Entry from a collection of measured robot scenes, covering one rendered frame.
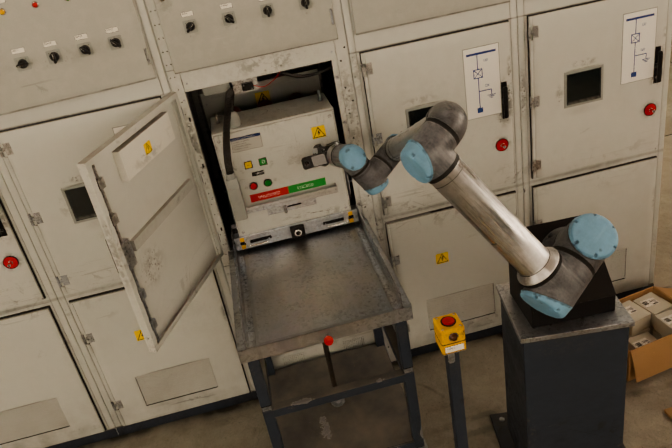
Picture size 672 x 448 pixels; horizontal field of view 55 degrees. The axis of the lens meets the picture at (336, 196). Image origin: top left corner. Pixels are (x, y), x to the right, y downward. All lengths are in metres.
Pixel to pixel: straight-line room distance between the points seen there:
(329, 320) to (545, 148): 1.30
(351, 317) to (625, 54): 1.63
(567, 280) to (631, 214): 1.40
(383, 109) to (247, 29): 0.63
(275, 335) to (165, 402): 1.12
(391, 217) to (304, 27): 0.93
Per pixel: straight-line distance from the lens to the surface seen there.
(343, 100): 2.62
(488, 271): 3.19
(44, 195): 2.74
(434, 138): 1.80
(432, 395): 3.16
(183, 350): 3.10
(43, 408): 3.36
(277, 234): 2.75
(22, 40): 2.52
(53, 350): 3.13
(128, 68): 2.51
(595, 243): 2.10
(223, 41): 2.48
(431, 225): 2.94
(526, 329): 2.32
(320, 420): 2.90
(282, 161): 2.63
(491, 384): 3.20
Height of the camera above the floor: 2.25
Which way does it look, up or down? 27 degrees down
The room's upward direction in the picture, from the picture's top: 11 degrees counter-clockwise
